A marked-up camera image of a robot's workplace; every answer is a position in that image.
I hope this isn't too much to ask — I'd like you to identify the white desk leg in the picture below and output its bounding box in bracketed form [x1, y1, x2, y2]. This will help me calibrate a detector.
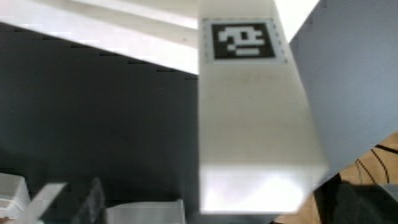
[199, 0, 329, 215]

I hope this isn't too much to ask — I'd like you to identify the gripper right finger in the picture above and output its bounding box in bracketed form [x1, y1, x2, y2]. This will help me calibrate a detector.
[315, 174, 398, 224]

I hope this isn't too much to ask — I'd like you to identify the black cable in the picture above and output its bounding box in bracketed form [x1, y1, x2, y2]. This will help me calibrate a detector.
[354, 146, 398, 184]

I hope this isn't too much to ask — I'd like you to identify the white desk top tray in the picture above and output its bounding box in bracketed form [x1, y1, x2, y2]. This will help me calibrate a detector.
[0, 0, 320, 73]

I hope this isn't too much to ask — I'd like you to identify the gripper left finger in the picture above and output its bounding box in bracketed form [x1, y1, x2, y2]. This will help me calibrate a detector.
[23, 178, 107, 224]

